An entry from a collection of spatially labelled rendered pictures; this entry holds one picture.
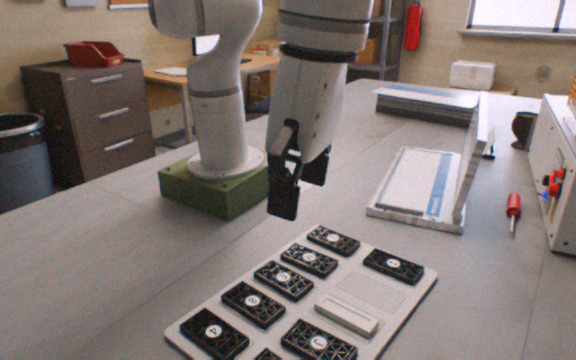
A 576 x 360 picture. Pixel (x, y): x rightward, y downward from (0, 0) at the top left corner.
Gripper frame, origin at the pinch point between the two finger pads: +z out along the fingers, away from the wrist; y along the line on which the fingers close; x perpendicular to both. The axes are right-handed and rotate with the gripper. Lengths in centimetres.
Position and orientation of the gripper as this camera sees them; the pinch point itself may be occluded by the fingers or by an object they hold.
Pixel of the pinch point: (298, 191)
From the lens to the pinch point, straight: 46.1
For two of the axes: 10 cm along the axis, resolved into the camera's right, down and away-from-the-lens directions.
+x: 9.2, 2.7, -3.0
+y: -3.9, 3.6, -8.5
